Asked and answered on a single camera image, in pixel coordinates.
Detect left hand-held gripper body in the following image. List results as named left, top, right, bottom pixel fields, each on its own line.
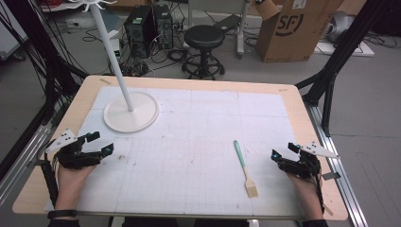
left=44, top=128, right=102, bottom=170

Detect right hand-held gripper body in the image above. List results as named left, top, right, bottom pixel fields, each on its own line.
left=278, top=141, right=341, bottom=181

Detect person's left hand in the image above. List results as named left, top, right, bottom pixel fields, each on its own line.
left=56, top=163, right=96, bottom=213

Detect person's right hand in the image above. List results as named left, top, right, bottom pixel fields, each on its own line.
left=287, top=172, right=325, bottom=221

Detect grey tape piece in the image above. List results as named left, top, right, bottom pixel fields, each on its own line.
left=322, top=171, right=342, bottom=182

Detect white pole stand with round base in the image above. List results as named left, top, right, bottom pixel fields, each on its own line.
left=65, top=0, right=161, bottom=134

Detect black wristband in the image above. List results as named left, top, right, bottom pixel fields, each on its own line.
left=46, top=209, right=78, bottom=220

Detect white gridded mat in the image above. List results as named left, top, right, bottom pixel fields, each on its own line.
left=44, top=85, right=306, bottom=219

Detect small white box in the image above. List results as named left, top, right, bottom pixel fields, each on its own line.
left=109, top=29, right=123, bottom=62

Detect white flat board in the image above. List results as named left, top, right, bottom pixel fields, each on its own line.
left=313, top=40, right=376, bottom=58

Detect black computer tower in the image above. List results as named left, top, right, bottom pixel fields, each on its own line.
left=152, top=4, right=175, bottom=50
left=123, top=5, right=156, bottom=60

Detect large cardboard box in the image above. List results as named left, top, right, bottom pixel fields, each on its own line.
left=253, top=0, right=345, bottom=63

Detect grey round appliance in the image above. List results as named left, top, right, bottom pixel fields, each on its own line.
left=323, top=10, right=357, bottom=44

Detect black round stool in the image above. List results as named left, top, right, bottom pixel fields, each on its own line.
left=181, top=25, right=227, bottom=81

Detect green-handled wooden spatula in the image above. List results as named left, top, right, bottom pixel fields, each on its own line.
left=233, top=139, right=260, bottom=199

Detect left hand-held gripper black cable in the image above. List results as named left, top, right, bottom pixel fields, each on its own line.
left=35, top=148, right=61, bottom=210

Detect hand-held gripper black cable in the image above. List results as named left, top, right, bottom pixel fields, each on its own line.
left=313, top=175, right=326, bottom=216
left=35, top=148, right=61, bottom=210

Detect right hand-held gripper black cable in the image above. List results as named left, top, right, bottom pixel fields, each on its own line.
left=313, top=175, right=326, bottom=216

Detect aluminium rail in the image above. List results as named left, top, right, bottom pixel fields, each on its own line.
left=0, top=121, right=55, bottom=207
left=305, top=103, right=369, bottom=227

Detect tangle of black floor cables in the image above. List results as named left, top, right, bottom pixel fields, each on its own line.
left=82, top=27, right=194, bottom=78

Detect black metal frame stand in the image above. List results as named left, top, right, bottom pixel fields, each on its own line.
left=0, top=0, right=90, bottom=181
left=294, top=0, right=395, bottom=137

